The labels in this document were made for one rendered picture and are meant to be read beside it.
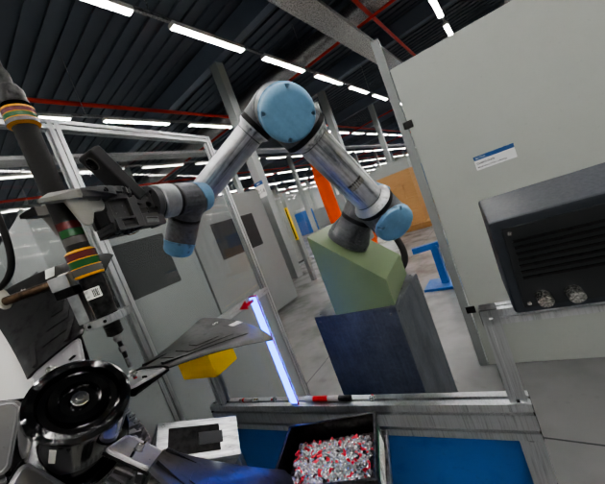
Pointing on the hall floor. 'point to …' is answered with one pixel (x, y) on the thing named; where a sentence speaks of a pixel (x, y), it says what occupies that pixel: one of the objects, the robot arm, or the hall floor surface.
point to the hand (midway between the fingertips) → (36, 204)
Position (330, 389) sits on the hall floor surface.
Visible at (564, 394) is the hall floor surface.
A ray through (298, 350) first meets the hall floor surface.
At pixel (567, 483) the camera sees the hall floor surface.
